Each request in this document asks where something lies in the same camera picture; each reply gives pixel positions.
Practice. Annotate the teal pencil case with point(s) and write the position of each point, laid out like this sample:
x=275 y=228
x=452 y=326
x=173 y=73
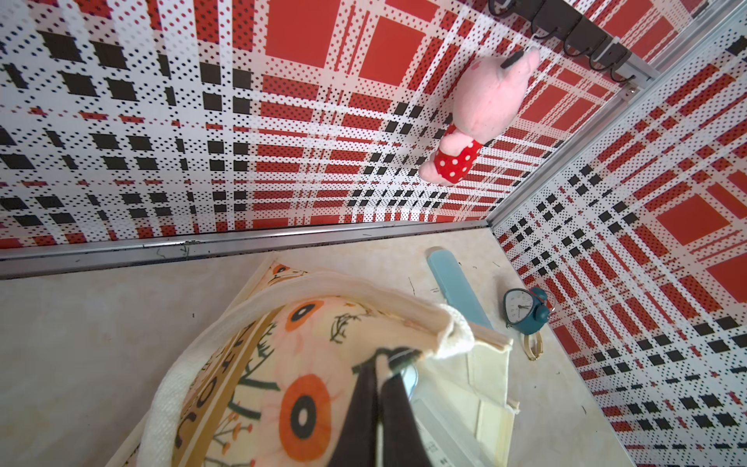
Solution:
x=455 y=286

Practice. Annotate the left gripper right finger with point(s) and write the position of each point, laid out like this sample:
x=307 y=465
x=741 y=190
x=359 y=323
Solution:
x=402 y=445

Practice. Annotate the black wall hook rail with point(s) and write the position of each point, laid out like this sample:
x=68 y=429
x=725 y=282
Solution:
x=579 y=38

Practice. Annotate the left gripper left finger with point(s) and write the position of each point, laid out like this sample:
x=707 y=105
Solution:
x=357 y=445

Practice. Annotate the cream floral canvas bag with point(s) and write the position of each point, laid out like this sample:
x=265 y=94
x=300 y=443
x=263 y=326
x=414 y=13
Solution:
x=269 y=383

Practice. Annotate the pink plush pig toy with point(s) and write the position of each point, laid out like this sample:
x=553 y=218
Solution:
x=487 y=98

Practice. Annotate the teal alarm clock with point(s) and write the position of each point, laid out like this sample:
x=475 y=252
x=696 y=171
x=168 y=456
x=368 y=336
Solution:
x=527 y=310

